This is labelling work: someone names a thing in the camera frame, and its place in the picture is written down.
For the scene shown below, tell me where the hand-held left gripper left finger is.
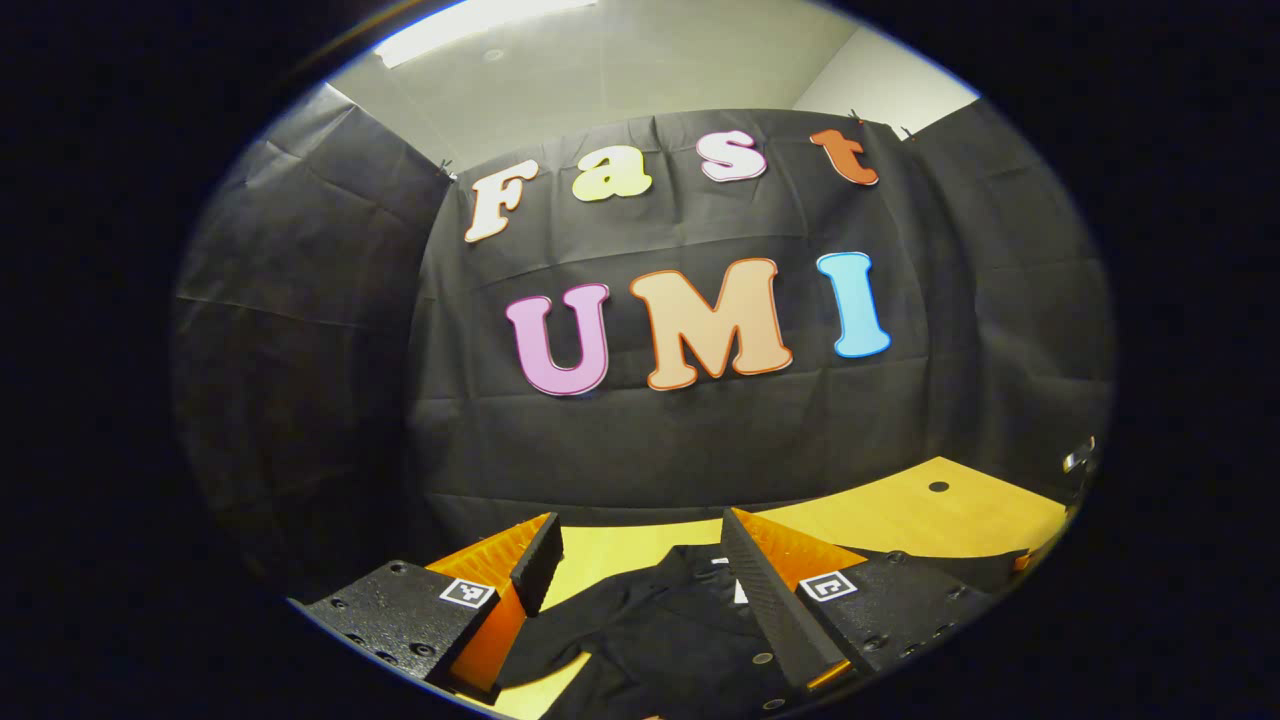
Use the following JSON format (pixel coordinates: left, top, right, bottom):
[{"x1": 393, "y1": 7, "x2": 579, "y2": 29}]
[{"x1": 290, "y1": 512, "x2": 564, "y2": 706}]

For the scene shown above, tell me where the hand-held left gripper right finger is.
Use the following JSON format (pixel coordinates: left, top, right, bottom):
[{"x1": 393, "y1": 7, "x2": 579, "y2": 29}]
[{"x1": 720, "y1": 506, "x2": 1001, "y2": 696}]

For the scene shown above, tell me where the black buttoned garment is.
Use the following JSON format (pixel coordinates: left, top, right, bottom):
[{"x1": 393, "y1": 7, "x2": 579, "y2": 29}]
[{"x1": 495, "y1": 543, "x2": 1031, "y2": 720}]

